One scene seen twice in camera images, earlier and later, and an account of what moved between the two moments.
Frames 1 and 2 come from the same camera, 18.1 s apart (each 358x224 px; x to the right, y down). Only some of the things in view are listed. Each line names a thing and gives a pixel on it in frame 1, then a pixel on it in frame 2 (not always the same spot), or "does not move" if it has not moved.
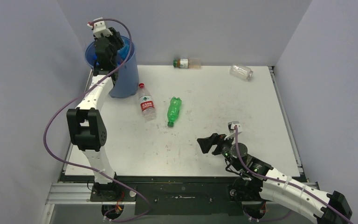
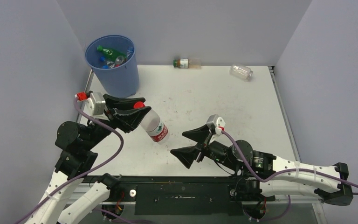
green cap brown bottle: (187, 63) does not move
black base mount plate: (177, 196) does not move
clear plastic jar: (241, 72) does not move
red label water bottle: (147, 105) to (153, 125)
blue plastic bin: (126, 82) does not move
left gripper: (115, 38) to (125, 119)
